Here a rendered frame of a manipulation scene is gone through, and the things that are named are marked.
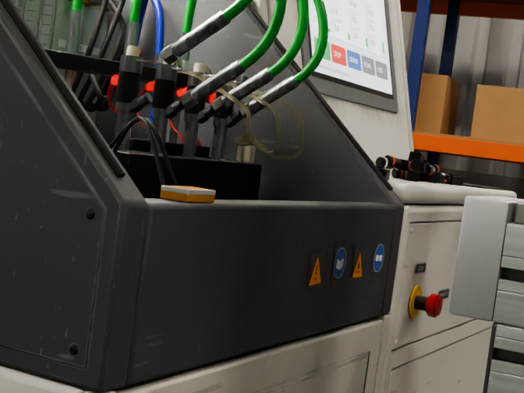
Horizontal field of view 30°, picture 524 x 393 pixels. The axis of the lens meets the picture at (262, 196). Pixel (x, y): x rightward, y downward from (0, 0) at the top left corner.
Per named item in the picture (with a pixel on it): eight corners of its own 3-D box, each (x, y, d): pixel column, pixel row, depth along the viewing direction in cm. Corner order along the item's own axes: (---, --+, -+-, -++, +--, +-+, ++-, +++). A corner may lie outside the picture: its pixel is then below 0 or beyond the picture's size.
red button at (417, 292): (431, 325, 147) (437, 291, 147) (406, 320, 149) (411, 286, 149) (442, 321, 152) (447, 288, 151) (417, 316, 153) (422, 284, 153)
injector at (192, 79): (196, 226, 134) (215, 72, 133) (166, 221, 136) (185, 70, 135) (207, 225, 136) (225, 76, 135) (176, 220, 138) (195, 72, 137)
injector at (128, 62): (128, 228, 119) (150, 57, 118) (96, 222, 122) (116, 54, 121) (141, 228, 122) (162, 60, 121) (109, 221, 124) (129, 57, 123)
